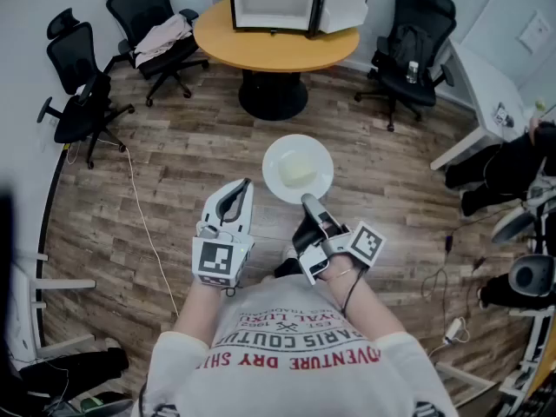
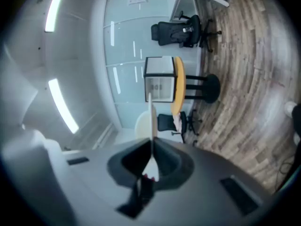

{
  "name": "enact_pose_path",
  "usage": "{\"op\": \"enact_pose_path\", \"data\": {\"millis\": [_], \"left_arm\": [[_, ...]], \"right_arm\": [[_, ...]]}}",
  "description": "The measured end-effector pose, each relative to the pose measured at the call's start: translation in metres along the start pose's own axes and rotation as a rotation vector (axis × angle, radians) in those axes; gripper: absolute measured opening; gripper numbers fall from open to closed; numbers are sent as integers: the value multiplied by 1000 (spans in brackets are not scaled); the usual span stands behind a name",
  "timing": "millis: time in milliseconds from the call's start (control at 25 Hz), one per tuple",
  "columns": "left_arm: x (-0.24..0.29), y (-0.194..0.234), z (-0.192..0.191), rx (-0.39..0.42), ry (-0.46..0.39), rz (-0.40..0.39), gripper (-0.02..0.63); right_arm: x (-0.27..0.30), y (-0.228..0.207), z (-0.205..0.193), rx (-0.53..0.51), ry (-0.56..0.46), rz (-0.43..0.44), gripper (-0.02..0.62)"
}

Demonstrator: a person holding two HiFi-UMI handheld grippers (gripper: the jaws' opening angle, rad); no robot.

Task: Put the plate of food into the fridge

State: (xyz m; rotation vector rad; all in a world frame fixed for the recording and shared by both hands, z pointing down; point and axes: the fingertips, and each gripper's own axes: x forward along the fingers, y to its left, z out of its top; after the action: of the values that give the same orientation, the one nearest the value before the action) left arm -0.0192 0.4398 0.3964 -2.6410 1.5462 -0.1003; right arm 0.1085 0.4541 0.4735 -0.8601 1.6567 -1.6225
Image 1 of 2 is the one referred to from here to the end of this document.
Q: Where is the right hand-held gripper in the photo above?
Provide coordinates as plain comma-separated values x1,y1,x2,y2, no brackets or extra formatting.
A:
292,193,387,287

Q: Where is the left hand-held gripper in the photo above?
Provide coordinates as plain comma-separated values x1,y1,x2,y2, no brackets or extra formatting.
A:
191,178,255,290

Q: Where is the pale food block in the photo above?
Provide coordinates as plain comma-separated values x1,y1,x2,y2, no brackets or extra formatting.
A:
277,151,317,189

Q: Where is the white round plate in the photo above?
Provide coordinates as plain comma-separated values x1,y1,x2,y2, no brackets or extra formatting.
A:
261,133,335,205

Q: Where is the person's right forearm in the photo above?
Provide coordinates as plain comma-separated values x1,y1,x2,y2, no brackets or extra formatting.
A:
320,255,408,339

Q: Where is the person's left forearm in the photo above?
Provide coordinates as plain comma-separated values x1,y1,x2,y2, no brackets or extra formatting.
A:
172,281,228,334

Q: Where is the person's leg and shoe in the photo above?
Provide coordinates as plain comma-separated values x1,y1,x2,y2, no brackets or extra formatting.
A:
272,245,307,279

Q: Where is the person's white printed shirt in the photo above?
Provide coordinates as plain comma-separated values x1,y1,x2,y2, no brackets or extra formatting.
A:
141,275,460,417

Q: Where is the black office chair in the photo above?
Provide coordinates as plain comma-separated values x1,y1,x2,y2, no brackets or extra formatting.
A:
105,0,211,109
353,0,458,133
36,7,136,170

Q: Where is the round wooden table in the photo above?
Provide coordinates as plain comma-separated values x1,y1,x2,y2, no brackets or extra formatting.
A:
192,0,361,122

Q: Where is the white power strip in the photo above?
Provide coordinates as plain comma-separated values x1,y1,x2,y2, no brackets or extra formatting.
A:
442,316,464,345

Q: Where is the pale pink jacket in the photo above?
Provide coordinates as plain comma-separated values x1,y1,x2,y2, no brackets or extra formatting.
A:
131,13,195,70

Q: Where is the black bag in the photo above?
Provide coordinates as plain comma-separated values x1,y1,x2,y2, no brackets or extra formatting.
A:
385,23,436,82

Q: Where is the white shelf rack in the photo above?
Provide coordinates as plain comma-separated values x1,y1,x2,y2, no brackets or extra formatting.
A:
7,249,97,361

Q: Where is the white desk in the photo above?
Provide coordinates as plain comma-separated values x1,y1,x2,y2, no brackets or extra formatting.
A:
429,36,556,172

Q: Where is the small device on desk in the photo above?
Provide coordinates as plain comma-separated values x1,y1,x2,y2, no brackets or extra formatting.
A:
493,102,516,129

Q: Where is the grey chair headrest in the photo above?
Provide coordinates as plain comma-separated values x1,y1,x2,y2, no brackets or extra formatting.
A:
506,253,556,299

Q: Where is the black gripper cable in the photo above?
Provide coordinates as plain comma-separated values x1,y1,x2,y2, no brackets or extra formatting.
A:
339,267,368,319

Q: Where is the white floor cable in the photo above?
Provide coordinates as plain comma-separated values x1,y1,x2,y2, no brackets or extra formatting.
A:
63,138,181,317

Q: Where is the black floor cable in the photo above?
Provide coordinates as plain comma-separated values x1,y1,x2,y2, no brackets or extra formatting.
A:
420,213,488,334

